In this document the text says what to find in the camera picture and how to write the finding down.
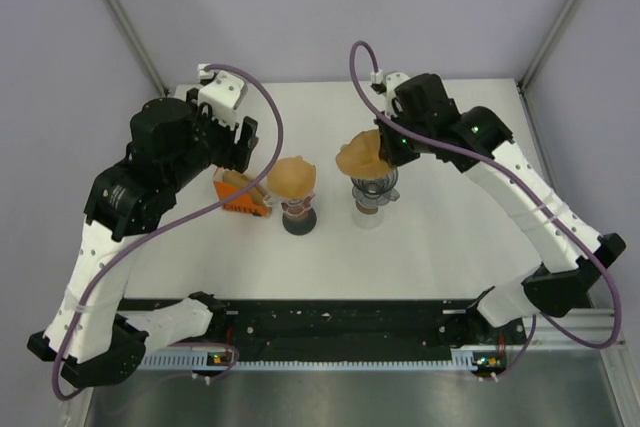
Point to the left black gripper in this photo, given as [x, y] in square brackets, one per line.
[202, 114]

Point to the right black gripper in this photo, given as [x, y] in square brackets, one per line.
[394, 156]

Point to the orange coffee filter box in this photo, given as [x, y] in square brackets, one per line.
[242, 204]

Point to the single brown paper filter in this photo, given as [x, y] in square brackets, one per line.
[291, 178]

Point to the clear glass dripper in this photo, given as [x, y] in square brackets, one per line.
[295, 202]

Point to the glass carafe with red rim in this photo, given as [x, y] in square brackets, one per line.
[298, 220]

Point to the grey smoked plastic dripper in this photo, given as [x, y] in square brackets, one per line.
[371, 194]

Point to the glass cup with brown band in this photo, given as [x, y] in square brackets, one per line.
[367, 218]

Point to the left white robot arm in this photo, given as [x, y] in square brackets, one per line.
[125, 204]

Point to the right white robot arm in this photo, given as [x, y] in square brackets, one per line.
[572, 253]

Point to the brown paper coffee filters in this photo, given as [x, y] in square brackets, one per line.
[240, 181]

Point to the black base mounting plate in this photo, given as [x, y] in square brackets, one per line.
[351, 330]

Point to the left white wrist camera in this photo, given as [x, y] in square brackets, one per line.
[221, 93]

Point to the grey slotted cable duct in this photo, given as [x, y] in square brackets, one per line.
[205, 361]

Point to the aluminium frame rail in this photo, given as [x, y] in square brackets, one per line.
[575, 329]

